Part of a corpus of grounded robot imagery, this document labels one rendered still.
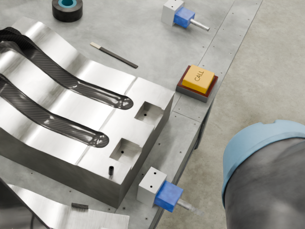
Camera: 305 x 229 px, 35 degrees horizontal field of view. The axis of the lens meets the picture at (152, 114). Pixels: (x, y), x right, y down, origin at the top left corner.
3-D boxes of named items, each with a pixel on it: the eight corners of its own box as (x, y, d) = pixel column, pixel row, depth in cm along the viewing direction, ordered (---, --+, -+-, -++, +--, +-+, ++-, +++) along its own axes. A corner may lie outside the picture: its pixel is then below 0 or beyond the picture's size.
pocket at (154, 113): (162, 120, 101) (164, 109, 98) (152, 138, 98) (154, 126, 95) (142, 112, 102) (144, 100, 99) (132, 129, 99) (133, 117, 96)
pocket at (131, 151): (140, 157, 95) (142, 146, 92) (129, 177, 91) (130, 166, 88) (120, 148, 95) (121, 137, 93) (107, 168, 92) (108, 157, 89)
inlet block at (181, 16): (211, 32, 130) (215, 16, 126) (202, 42, 127) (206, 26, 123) (169, 12, 134) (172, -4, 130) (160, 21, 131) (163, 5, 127)
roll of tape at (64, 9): (46, 11, 128) (45, 0, 125) (69, 0, 132) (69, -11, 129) (65, 27, 125) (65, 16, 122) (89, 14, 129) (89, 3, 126)
